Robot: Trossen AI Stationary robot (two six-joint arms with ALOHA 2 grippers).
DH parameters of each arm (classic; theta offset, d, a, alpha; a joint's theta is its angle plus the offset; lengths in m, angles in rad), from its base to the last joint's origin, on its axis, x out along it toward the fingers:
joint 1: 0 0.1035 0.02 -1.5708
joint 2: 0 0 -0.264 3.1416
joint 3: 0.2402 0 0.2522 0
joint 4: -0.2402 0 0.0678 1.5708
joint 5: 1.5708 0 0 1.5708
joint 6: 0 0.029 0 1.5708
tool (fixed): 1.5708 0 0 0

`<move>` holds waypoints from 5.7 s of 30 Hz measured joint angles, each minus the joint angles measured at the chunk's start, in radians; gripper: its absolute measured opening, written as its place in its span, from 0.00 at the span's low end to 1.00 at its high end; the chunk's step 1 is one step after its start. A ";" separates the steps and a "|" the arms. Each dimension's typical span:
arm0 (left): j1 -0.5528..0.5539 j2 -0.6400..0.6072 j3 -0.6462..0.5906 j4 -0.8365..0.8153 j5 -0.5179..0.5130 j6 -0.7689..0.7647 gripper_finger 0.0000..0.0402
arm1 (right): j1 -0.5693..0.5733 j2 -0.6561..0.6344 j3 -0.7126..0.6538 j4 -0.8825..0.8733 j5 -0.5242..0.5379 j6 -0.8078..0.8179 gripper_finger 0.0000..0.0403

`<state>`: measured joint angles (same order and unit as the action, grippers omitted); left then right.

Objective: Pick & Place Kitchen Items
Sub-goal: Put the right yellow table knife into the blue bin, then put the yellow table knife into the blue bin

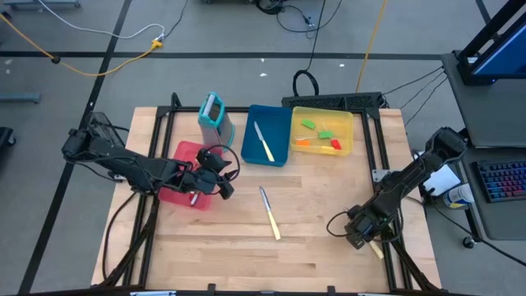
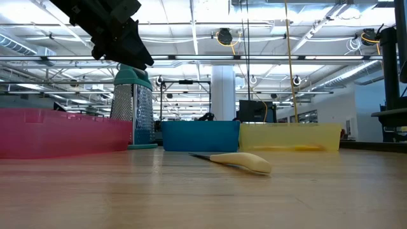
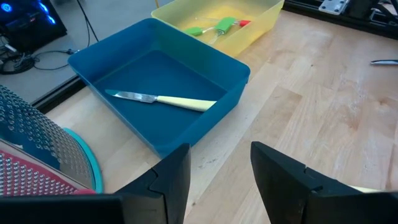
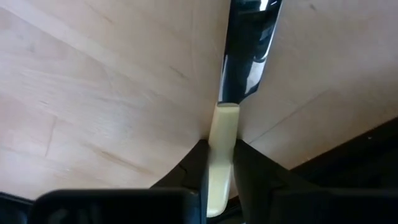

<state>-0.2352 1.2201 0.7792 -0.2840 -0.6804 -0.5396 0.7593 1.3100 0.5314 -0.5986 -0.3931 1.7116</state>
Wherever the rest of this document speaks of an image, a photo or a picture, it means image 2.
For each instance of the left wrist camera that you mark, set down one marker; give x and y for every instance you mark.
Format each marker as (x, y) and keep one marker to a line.
(125, 9)

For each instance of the blue plastic bin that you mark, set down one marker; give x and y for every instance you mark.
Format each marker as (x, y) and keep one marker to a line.
(200, 136)

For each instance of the yellow translucent plastic bin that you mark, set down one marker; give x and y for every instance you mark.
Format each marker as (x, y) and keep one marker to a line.
(286, 135)

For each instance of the yellow silicone spatula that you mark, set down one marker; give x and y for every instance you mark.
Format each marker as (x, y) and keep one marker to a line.
(302, 148)

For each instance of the black background monitor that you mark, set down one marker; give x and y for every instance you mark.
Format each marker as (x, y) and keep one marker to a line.
(254, 111)

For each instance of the black aluminium table frame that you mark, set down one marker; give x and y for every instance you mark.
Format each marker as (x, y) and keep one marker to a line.
(365, 146)

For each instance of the grey computer cart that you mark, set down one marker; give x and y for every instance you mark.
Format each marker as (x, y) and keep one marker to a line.
(391, 116)

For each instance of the red translucent plastic bin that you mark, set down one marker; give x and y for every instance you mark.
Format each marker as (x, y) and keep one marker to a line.
(63, 133)

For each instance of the black background frame stand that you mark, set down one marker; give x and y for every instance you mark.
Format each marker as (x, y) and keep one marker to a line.
(186, 81)

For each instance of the white pillar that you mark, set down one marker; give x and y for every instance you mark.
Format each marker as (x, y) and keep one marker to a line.
(222, 95)

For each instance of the black vertical post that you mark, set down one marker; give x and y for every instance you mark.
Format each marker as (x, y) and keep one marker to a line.
(390, 70)

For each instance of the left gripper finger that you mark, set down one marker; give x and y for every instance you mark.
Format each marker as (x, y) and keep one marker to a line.
(136, 44)
(130, 62)

